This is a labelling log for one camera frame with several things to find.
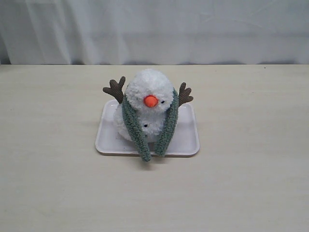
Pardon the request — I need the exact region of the green fuzzy scarf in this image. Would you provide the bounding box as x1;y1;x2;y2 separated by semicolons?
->
122;89;179;162

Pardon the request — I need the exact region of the white backdrop curtain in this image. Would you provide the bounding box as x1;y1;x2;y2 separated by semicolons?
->
0;0;309;65

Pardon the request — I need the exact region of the white plush snowman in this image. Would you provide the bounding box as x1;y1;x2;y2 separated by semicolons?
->
102;68;194;143

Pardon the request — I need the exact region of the white square tray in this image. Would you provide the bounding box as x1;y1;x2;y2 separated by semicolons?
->
95;100;200;157

